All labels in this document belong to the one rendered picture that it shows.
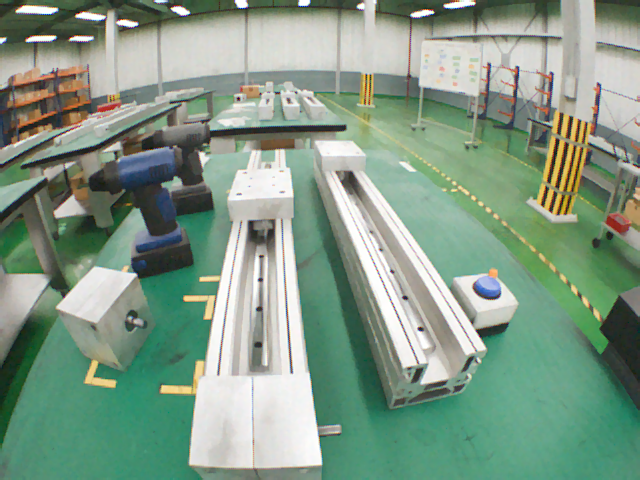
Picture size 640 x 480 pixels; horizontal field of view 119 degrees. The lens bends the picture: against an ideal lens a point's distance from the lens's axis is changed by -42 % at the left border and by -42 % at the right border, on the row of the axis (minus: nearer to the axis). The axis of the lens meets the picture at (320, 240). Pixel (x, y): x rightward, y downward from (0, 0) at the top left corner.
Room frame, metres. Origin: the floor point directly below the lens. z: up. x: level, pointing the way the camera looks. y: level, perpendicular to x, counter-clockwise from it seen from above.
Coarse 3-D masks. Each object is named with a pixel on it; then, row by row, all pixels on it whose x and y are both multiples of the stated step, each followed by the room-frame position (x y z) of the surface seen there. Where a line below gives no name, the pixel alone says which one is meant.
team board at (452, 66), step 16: (432, 48) 6.16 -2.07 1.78; (448, 48) 5.80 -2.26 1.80; (464, 48) 5.46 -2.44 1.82; (480, 48) 5.15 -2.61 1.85; (432, 64) 6.14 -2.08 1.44; (448, 64) 5.78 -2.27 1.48; (464, 64) 5.45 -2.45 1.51; (480, 64) 5.13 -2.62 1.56; (432, 80) 6.12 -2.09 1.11; (448, 80) 5.76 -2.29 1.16; (464, 80) 5.42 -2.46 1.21; (480, 80) 5.13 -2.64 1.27; (448, 128) 5.71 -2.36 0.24
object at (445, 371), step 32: (320, 192) 0.80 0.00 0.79; (352, 192) 0.68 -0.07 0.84; (352, 224) 0.47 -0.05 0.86; (384, 224) 0.50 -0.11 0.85; (352, 256) 0.41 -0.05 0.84; (384, 256) 0.42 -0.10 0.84; (416, 256) 0.37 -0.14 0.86; (352, 288) 0.40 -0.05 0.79; (384, 288) 0.30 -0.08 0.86; (416, 288) 0.33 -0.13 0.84; (384, 320) 0.25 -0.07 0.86; (416, 320) 0.27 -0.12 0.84; (448, 320) 0.24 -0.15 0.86; (384, 352) 0.23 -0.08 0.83; (416, 352) 0.20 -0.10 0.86; (448, 352) 0.22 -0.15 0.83; (480, 352) 0.20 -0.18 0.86; (384, 384) 0.21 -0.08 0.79; (416, 384) 0.18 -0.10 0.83; (448, 384) 0.19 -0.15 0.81
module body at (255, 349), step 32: (256, 160) 0.84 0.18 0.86; (288, 224) 0.46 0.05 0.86; (256, 256) 0.41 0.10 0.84; (288, 256) 0.37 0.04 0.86; (224, 288) 0.29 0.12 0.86; (256, 288) 0.33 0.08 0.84; (288, 288) 0.30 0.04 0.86; (224, 320) 0.24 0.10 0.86; (256, 320) 0.27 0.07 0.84; (288, 320) 0.25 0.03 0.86; (224, 352) 0.19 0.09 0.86; (256, 352) 0.22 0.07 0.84; (288, 352) 0.20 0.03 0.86
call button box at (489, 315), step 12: (468, 276) 0.36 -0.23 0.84; (480, 276) 0.36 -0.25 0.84; (456, 288) 0.34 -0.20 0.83; (468, 288) 0.33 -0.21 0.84; (504, 288) 0.33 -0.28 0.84; (456, 300) 0.33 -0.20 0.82; (468, 300) 0.31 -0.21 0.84; (480, 300) 0.30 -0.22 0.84; (492, 300) 0.30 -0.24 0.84; (504, 300) 0.30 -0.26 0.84; (468, 312) 0.30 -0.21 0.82; (480, 312) 0.28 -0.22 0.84; (492, 312) 0.28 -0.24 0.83; (504, 312) 0.29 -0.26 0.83; (480, 324) 0.28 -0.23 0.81; (492, 324) 0.28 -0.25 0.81; (504, 324) 0.29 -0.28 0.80; (480, 336) 0.28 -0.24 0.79
